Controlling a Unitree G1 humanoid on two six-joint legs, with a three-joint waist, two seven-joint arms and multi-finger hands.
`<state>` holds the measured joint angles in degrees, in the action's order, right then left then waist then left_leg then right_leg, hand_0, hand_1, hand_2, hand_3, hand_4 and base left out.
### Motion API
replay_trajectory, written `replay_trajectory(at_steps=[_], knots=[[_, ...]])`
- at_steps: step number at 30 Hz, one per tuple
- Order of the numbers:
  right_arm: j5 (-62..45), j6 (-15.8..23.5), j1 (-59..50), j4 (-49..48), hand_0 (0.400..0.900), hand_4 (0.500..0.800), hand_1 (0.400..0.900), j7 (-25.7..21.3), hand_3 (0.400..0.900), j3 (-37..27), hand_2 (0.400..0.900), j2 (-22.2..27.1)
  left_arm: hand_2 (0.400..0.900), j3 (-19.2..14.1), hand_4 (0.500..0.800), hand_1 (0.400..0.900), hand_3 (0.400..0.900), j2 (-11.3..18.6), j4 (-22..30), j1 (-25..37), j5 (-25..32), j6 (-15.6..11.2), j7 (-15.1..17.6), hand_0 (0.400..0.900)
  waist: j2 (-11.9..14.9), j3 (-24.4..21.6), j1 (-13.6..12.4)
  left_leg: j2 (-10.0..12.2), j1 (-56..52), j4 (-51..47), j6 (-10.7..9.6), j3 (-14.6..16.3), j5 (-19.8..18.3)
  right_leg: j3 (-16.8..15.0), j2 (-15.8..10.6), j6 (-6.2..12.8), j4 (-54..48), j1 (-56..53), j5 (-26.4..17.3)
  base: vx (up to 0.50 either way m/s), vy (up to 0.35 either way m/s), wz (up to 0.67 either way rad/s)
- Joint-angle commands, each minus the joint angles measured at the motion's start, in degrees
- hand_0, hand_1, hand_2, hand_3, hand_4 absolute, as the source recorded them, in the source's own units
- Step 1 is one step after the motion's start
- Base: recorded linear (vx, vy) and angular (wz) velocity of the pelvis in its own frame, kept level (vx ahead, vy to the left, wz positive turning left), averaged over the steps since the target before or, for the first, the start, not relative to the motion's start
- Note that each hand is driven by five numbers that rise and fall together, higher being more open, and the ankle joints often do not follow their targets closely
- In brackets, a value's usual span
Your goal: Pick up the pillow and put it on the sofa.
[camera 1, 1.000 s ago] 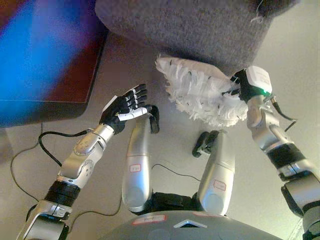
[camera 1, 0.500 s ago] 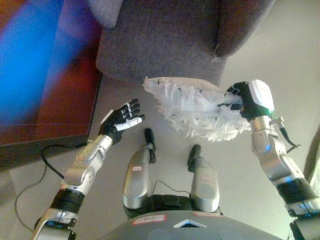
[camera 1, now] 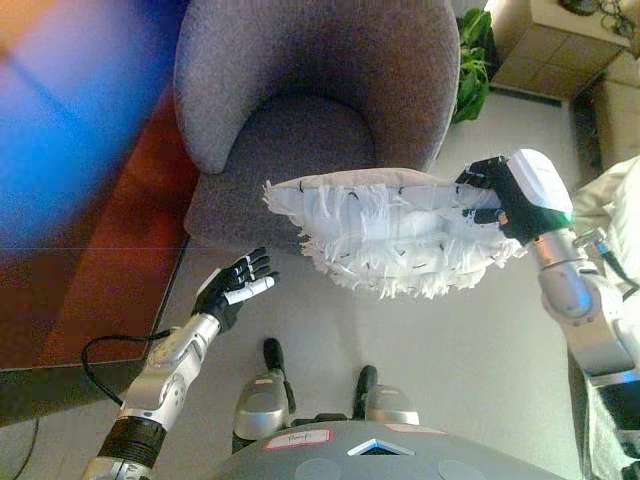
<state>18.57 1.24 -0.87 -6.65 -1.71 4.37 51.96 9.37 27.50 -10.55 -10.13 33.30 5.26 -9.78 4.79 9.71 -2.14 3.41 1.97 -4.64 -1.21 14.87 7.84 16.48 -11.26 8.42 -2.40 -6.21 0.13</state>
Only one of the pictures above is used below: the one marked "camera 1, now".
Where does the silver robot leg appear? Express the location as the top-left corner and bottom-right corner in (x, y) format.
(352, 364), (422, 427)
(232, 338), (297, 447)

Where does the black right arm sleeve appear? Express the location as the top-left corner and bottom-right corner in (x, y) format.
(597, 370), (640, 432)

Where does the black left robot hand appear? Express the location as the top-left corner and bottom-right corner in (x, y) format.
(192, 246), (280, 334)

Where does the brown wooden cabinet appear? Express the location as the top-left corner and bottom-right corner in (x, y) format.
(0, 89), (202, 427)

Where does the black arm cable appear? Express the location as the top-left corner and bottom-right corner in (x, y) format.
(81, 329), (172, 407)

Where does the white fringed pillow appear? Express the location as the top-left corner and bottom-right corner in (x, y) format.
(261, 168), (531, 302)

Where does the green potted plant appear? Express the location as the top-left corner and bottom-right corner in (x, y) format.
(452, 7), (499, 125)

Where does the grey fabric tub armchair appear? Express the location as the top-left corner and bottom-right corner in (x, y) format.
(172, 0), (462, 257)

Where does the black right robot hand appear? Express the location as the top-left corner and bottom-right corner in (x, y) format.
(454, 148), (575, 248)

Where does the beige wooden nightstand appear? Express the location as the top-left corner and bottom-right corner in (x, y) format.
(491, 0), (633, 104)

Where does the black tangled cable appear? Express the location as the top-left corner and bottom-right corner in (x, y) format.
(597, 0), (633, 37)

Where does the silver left robot leg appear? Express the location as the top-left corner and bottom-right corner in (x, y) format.
(232, 338), (297, 447)

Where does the silver right robot leg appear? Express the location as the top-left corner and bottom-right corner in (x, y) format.
(352, 364), (422, 427)

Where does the beige padded headboard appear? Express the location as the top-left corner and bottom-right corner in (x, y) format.
(593, 49), (640, 172)

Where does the grey robot torso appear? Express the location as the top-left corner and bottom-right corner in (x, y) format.
(214, 422), (569, 480)

